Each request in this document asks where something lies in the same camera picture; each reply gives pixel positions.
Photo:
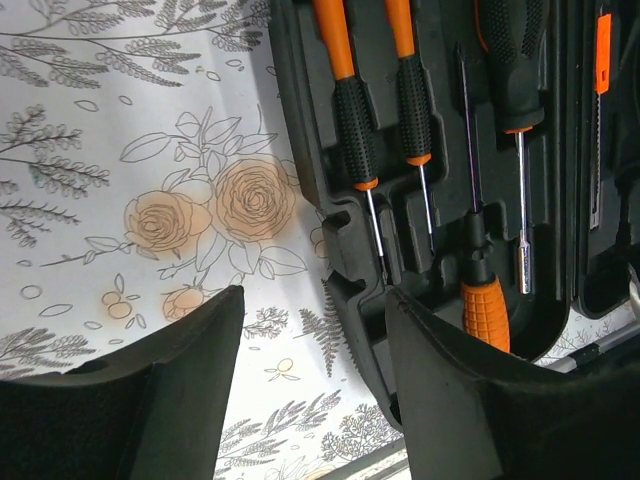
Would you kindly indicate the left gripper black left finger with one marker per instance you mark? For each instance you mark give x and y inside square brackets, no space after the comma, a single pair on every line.
[179,425]

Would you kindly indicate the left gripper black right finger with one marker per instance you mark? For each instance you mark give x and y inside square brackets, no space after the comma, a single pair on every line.
[446,429]

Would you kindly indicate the black plastic tool case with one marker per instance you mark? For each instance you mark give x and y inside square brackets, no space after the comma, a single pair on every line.
[576,271]

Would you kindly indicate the thin black precision screwdriver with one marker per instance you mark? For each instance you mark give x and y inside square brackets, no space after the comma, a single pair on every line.
[352,119]

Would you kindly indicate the small black orange screwdriver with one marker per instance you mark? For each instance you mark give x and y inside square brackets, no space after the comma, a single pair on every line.
[413,104]

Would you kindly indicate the black orange screwdriver large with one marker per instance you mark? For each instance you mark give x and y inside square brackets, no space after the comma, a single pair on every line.
[510,33]

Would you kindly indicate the small orange precision screwdriver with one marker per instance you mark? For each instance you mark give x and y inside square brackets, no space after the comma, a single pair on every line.
[602,68]

